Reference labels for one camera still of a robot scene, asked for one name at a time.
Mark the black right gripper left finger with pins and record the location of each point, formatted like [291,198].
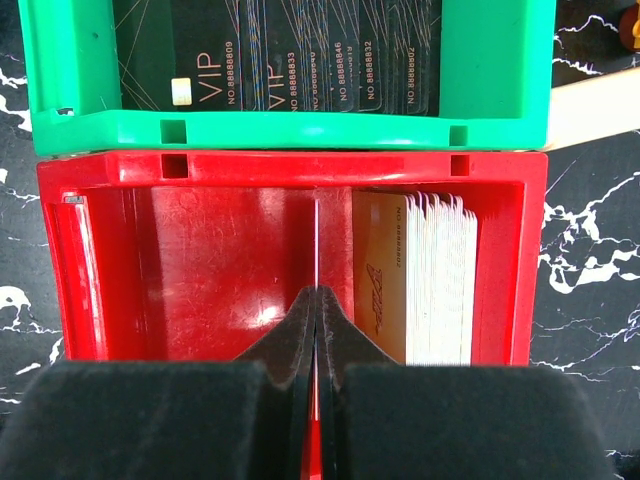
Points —
[243,419]

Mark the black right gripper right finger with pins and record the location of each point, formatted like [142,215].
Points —
[383,420]

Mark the gold VIP credit card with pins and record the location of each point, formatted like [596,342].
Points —
[316,242]

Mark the cards in red bin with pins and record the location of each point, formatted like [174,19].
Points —
[414,259]

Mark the black cards in green bin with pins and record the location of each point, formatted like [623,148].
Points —
[378,57]

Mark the red plastic bin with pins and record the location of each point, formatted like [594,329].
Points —
[194,256]

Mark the green plastic bin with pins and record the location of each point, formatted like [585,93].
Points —
[495,84]

